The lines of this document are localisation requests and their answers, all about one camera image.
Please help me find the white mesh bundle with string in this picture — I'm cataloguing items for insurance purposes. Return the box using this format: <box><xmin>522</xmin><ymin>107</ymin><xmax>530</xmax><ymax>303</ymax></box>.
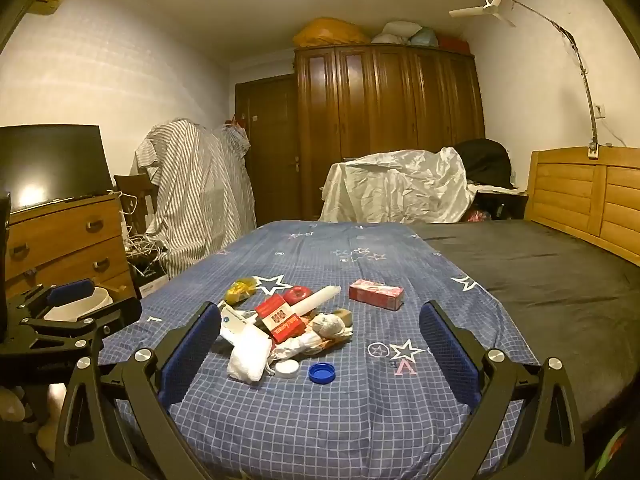
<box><xmin>227</xmin><ymin>330</ymin><xmax>274</xmax><ymax>384</ymax></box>

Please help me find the red cigarette box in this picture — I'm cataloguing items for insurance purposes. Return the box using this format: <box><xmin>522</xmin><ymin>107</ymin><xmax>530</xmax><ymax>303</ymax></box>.
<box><xmin>254</xmin><ymin>295</ymin><xmax>307</xmax><ymax>344</ymax></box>

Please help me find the tangle of white cables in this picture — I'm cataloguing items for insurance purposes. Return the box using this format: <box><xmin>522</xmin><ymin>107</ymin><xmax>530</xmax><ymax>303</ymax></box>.
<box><xmin>119</xmin><ymin>190</ymin><xmax>169</xmax><ymax>267</ymax></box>

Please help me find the orange white wrapper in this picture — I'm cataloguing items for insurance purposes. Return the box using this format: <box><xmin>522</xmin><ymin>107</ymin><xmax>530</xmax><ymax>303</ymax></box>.
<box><xmin>272</xmin><ymin>325</ymin><xmax>355</xmax><ymax>361</ymax></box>

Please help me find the pink rectangular box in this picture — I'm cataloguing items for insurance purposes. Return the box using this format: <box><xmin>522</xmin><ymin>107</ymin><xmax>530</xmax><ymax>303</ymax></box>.
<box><xmin>348</xmin><ymin>280</ymin><xmax>405</xmax><ymax>311</ymax></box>

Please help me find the white storage bag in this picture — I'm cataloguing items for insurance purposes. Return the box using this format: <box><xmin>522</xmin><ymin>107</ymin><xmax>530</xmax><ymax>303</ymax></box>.
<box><xmin>371</xmin><ymin>21</ymin><xmax>424</xmax><ymax>45</ymax></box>

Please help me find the white ceiling fan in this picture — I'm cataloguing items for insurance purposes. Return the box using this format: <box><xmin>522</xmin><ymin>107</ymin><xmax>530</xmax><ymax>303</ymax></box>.
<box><xmin>448</xmin><ymin>0</ymin><xmax>517</xmax><ymax>29</ymax></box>

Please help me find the dark nightstand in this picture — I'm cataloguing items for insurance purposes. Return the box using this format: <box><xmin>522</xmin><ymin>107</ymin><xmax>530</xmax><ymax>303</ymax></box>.
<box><xmin>470</xmin><ymin>185</ymin><xmax>529</xmax><ymax>222</ymax></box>

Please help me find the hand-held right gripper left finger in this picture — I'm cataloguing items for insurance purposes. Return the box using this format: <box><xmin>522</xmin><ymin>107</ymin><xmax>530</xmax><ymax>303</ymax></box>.
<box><xmin>54</xmin><ymin>301</ymin><xmax>223</xmax><ymax>480</ymax></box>

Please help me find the yellow crumpled wrapper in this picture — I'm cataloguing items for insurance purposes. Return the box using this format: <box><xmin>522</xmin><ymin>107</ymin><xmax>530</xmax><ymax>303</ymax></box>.
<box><xmin>227</xmin><ymin>277</ymin><xmax>259</xmax><ymax>307</ymax></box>

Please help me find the brown wooden wardrobe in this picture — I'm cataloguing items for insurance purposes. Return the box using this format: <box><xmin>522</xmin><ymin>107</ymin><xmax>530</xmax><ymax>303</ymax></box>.
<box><xmin>294</xmin><ymin>43</ymin><xmax>486</xmax><ymax>222</ymax></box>

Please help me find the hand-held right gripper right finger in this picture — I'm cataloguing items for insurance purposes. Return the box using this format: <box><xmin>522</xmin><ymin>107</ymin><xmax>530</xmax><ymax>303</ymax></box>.
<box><xmin>419</xmin><ymin>300</ymin><xmax>586</xmax><ymax>480</ymax></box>

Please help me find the black flat television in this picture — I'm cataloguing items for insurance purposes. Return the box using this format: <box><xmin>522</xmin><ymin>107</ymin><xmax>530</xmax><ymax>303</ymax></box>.
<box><xmin>0</xmin><ymin>124</ymin><xmax>114</xmax><ymax>214</ymax></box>

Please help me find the white plastic basin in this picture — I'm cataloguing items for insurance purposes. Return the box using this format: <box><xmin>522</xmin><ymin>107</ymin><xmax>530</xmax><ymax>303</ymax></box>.
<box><xmin>44</xmin><ymin>285</ymin><xmax>115</xmax><ymax>322</ymax></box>

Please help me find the dark wooden door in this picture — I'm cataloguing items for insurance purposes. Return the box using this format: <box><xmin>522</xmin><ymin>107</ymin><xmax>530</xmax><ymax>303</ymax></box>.
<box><xmin>235</xmin><ymin>75</ymin><xmax>302</xmax><ymax>226</ymax></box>

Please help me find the orange storage bag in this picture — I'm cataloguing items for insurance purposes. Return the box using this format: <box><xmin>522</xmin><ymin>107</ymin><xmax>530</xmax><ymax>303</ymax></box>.
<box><xmin>293</xmin><ymin>17</ymin><xmax>372</xmax><ymax>49</ymax></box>

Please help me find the white carton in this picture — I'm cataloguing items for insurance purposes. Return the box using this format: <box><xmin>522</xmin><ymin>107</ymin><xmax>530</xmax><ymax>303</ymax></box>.
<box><xmin>218</xmin><ymin>302</ymin><xmax>262</xmax><ymax>348</ymax></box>

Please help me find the blue bottle cap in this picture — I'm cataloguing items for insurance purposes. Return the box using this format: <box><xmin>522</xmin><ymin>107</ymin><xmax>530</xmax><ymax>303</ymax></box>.
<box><xmin>308</xmin><ymin>362</ymin><xmax>336</xmax><ymax>385</ymax></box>

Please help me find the black clothing pile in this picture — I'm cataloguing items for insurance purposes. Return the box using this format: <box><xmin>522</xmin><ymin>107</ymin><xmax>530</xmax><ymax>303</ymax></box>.
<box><xmin>452</xmin><ymin>138</ymin><xmax>514</xmax><ymax>192</ymax></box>

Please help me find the wooden headboard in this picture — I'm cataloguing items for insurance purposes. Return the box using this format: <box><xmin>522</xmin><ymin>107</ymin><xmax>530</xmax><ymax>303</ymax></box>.
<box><xmin>522</xmin><ymin>146</ymin><xmax>640</xmax><ymax>267</ymax></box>

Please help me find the person's left hand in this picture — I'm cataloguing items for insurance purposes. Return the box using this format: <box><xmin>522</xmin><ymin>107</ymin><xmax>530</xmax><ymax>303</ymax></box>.
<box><xmin>0</xmin><ymin>382</ymin><xmax>68</xmax><ymax>456</ymax></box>

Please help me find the wooden dresser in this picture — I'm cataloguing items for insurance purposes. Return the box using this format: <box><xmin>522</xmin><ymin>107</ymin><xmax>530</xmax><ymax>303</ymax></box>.
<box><xmin>4</xmin><ymin>192</ymin><xmax>137</xmax><ymax>302</ymax></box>

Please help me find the striped cloth cover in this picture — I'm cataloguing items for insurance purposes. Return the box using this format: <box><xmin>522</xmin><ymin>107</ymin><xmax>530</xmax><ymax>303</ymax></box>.
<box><xmin>134</xmin><ymin>117</ymin><xmax>257</xmax><ymax>279</ymax></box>

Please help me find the white cardboard box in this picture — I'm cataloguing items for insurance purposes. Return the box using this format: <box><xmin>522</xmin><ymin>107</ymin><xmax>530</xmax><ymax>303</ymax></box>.
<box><xmin>127</xmin><ymin>255</ymin><xmax>169</xmax><ymax>297</ymax></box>

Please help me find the red storage box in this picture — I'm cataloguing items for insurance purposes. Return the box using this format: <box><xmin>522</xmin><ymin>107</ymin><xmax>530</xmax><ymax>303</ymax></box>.
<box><xmin>436</xmin><ymin>36</ymin><xmax>472</xmax><ymax>55</ymax></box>

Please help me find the blue star-print blanket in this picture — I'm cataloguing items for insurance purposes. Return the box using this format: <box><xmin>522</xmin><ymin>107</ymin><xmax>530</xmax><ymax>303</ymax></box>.
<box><xmin>97</xmin><ymin>220</ymin><xmax>542</xmax><ymax>480</ymax></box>

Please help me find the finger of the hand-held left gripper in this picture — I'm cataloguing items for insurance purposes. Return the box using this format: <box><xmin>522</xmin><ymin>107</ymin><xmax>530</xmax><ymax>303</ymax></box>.
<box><xmin>7</xmin><ymin>278</ymin><xmax>97</xmax><ymax>320</ymax></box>
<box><xmin>19</xmin><ymin>296</ymin><xmax>143</xmax><ymax>357</ymax></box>

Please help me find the white sheet cover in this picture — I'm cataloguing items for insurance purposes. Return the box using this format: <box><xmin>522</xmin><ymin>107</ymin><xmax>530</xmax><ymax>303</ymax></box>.
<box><xmin>320</xmin><ymin>147</ymin><xmax>477</xmax><ymax>225</ymax></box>

